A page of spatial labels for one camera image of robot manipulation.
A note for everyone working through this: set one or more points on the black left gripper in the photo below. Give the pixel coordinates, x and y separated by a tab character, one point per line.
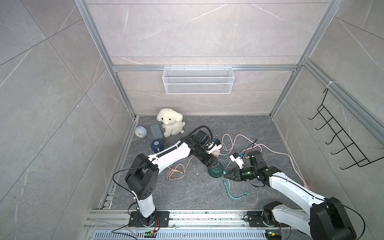
210	159

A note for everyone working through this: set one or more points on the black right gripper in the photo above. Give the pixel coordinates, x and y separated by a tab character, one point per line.
236	174

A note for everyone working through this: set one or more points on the pink power strip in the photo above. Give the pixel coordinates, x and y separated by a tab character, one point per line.
260	146

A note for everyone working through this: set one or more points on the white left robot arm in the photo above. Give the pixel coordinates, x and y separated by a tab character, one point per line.
142	176

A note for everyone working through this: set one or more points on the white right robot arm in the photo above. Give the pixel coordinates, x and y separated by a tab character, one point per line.
320	218

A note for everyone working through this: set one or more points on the white plush dog toy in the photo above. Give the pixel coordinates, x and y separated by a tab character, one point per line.
172	122

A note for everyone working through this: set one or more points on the grey-blue glasses case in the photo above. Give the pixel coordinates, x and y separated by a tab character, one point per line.
156	131

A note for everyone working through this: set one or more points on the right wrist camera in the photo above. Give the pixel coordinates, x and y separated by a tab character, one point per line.
238	159

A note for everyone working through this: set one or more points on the white wire mesh basket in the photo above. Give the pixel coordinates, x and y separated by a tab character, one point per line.
198	80

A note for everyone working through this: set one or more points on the black wall hook rack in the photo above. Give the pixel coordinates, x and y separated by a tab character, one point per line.
339	133

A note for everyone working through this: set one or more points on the metal base rail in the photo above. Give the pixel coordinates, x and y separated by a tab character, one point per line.
185	225

